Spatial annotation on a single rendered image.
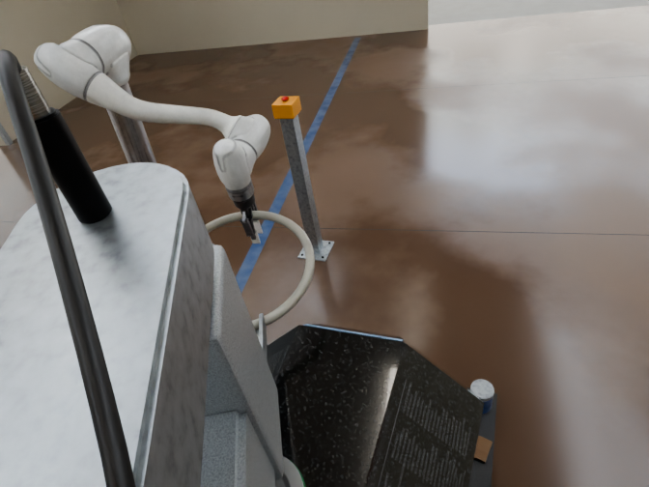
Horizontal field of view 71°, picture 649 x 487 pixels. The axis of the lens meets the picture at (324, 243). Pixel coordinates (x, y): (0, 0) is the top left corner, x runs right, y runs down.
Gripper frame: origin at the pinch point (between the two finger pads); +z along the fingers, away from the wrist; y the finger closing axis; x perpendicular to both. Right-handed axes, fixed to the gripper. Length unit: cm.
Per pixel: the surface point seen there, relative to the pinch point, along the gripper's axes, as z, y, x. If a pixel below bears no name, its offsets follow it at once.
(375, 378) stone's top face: 2, 55, 45
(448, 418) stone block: 15, 62, 66
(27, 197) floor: 147, -177, -291
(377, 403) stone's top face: 0, 63, 45
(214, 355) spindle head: -73, 84, 27
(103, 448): -98, 102, 32
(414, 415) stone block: 7, 64, 56
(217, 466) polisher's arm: -62, 95, 26
